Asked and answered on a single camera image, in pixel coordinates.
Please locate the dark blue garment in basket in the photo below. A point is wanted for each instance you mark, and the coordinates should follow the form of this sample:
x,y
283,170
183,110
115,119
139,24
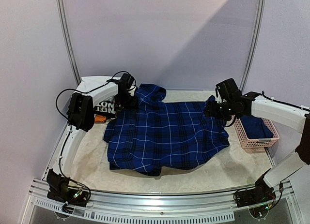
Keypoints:
x,y
255,128

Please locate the orange white printed shirt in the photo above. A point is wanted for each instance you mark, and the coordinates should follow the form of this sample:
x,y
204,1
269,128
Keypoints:
x,y
100,119

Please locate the left aluminium frame post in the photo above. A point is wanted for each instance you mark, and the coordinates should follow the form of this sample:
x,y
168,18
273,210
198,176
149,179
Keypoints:
x,y
67,41

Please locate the aluminium front rail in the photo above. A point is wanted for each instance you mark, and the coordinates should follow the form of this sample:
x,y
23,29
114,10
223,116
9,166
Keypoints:
x,y
114,208

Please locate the pink plastic laundry basket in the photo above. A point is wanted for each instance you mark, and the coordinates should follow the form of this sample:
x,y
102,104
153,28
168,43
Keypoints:
x,y
256,145

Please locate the right aluminium frame post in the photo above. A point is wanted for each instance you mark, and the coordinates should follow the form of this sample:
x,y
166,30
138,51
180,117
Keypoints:
x,y
253,43

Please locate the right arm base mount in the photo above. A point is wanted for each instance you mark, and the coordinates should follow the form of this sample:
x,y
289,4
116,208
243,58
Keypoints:
x,y
263,196

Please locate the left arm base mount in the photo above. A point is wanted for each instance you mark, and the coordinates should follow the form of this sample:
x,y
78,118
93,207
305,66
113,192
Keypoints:
x,y
70,192

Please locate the aluminium frame post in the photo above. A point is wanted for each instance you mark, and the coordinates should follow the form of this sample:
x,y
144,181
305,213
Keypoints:
x,y
67,41
253,43

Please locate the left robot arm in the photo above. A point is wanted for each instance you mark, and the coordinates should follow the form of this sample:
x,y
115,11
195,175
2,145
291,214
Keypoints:
x,y
104,95

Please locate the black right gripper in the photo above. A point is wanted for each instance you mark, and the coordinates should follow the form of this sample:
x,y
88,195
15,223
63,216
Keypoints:
x,y
209,109

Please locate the blue plaid flannel shirt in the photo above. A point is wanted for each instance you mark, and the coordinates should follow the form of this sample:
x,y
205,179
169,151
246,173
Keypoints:
x,y
159,134

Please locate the black shirt with white letters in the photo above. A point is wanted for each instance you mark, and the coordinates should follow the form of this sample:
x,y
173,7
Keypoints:
x,y
106,109

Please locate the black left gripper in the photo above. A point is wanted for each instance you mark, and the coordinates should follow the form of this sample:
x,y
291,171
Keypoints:
x,y
134,104

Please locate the white folded t-shirt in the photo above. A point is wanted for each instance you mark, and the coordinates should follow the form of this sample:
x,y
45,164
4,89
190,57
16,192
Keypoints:
x,y
96,84

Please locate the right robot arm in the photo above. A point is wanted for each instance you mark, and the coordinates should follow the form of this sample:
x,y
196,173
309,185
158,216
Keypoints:
x,y
253,116

